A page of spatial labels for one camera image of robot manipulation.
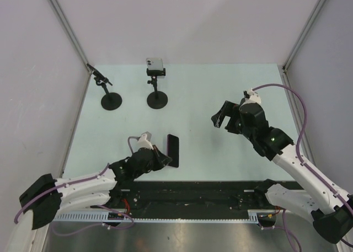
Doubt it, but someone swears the pink phone black screen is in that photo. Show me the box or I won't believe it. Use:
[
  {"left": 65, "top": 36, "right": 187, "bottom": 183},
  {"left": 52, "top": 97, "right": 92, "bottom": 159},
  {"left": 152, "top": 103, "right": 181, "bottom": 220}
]
[{"left": 167, "top": 134, "right": 179, "bottom": 168}]

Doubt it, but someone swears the black tripod phone stand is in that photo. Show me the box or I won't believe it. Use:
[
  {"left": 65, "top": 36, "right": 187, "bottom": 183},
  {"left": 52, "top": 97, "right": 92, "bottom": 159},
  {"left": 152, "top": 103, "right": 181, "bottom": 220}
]
[{"left": 146, "top": 68, "right": 168, "bottom": 110}]

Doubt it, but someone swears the white phone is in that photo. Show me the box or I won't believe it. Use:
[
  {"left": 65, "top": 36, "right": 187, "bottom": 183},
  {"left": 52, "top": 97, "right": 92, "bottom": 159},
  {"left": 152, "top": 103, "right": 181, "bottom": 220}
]
[{"left": 146, "top": 58, "right": 164, "bottom": 71}]

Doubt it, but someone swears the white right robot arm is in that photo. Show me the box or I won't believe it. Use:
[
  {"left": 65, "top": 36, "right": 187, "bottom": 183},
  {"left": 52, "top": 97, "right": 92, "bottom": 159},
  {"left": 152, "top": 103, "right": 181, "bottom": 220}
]
[{"left": 211, "top": 101, "right": 352, "bottom": 244}]

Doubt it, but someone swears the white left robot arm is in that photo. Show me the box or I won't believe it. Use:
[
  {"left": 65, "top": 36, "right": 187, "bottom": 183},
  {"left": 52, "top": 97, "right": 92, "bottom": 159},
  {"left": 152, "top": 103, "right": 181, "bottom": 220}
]
[{"left": 19, "top": 146, "right": 172, "bottom": 230}]

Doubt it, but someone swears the empty black phone stand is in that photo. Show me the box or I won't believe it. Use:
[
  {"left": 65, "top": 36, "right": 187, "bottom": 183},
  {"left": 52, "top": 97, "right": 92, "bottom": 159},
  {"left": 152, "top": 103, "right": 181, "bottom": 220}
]
[{"left": 86, "top": 63, "right": 122, "bottom": 111}]

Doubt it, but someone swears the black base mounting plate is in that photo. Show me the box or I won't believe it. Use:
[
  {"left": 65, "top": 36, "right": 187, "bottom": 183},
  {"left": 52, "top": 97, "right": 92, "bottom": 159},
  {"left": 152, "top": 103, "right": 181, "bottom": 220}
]
[{"left": 106, "top": 180, "right": 278, "bottom": 221}]

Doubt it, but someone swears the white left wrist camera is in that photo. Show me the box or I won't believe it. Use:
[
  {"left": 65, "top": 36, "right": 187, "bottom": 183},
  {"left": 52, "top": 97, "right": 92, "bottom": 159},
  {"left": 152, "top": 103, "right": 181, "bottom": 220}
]
[{"left": 137, "top": 132, "right": 154, "bottom": 150}]

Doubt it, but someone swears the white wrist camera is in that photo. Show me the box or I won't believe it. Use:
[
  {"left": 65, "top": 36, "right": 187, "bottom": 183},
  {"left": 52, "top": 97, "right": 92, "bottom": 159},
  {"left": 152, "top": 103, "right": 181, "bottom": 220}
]
[
  {"left": 137, "top": 132, "right": 154, "bottom": 150},
  {"left": 243, "top": 88, "right": 261, "bottom": 105}
]

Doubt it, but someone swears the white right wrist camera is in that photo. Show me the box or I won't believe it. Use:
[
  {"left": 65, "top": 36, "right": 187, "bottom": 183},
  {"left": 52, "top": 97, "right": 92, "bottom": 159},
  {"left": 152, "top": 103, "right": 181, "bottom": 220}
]
[{"left": 243, "top": 88, "right": 261, "bottom": 105}]

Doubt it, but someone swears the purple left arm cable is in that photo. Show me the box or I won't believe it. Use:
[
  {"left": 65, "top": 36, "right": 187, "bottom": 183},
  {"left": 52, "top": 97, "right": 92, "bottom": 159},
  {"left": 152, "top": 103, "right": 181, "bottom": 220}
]
[{"left": 13, "top": 135, "right": 144, "bottom": 236}]

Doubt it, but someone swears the white corner frame post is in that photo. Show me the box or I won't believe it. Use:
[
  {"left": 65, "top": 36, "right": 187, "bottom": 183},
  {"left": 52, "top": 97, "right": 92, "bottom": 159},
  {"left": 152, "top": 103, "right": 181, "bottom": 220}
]
[{"left": 282, "top": 0, "right": 328, "bottom": 73}]

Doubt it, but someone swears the white slotted cable duct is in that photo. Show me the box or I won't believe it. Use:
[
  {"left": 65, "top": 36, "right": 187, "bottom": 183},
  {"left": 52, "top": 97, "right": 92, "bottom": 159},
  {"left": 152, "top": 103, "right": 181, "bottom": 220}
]
[{"left": 52, "top": 210, "right": 261, "bottom": 224}]

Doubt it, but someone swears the left aluminium frame post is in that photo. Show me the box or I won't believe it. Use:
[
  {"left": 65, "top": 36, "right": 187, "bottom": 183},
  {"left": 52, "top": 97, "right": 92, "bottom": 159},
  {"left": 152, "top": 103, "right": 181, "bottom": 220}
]
[{"left": 41, "top": 0, "right": 93, "bottom": 76}]

